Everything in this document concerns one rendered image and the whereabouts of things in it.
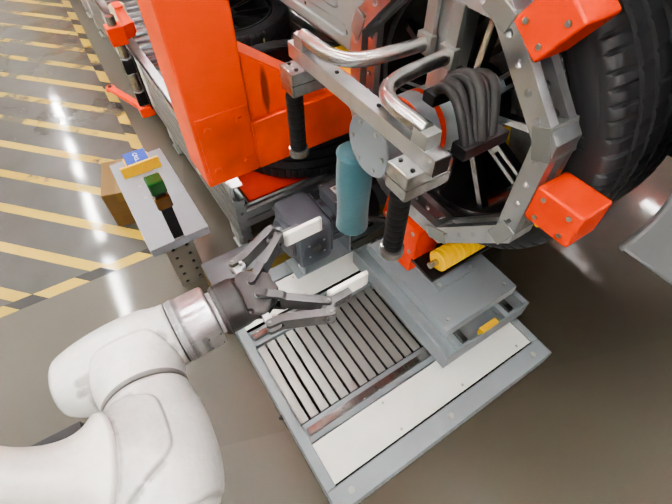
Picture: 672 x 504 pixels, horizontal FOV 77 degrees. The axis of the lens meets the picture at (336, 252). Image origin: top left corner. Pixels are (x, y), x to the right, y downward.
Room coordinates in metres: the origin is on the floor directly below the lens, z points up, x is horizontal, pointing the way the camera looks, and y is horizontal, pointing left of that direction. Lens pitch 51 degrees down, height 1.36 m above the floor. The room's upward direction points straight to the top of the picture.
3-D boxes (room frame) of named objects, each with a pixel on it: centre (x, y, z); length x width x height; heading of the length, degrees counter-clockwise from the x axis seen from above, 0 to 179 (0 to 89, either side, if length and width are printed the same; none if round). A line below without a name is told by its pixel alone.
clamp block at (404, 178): (0.50, -0.13, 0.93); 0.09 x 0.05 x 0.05; 123
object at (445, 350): (0.85, -0.35, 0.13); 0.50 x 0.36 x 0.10; 33
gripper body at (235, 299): (0.33, 0.13, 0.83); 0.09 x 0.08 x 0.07; 123
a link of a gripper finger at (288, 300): (0.33, 0.06, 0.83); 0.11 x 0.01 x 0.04; 83
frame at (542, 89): (0.76, -0.21, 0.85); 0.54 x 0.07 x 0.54; 33
